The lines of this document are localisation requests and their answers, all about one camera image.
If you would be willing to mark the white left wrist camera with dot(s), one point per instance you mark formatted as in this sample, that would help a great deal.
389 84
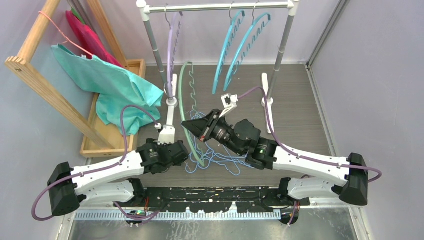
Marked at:
166 134

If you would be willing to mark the wooden clothes rack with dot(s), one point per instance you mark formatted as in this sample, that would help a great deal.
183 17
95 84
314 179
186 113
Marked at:
29 125

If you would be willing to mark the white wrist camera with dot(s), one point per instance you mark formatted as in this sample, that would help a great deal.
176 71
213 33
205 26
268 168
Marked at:
166 134
229 102

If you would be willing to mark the perforated metal rail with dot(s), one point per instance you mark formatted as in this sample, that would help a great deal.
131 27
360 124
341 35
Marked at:
232 215

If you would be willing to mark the purple plastic hanger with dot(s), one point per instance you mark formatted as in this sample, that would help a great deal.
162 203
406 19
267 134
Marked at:
172 44

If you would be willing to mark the red pink shirt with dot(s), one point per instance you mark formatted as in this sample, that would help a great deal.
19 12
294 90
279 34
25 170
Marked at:
89 40

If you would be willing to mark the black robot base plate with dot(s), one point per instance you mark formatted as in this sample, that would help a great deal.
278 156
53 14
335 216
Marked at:
246 199

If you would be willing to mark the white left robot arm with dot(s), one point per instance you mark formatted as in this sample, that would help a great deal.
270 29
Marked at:
112 180

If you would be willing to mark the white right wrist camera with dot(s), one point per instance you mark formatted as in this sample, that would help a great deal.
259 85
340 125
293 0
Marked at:
229 102

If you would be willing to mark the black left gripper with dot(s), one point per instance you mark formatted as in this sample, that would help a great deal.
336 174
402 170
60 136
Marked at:
154 141

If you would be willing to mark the teal plastic hanger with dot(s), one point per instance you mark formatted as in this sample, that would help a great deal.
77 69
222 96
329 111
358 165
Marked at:
255 29
234 26

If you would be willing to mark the pink wire hanger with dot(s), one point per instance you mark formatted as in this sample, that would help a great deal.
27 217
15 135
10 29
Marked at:
67 40

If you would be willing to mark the green plastic hanger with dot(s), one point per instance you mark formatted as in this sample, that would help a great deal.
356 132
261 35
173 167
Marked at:
184 109

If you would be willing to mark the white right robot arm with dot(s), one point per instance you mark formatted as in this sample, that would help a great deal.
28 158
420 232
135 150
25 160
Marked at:
330 177

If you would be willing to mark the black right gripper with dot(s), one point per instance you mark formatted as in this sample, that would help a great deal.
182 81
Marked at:
198 126

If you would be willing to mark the teal green shirt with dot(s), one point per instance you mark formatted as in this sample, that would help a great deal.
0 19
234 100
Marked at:
125 99

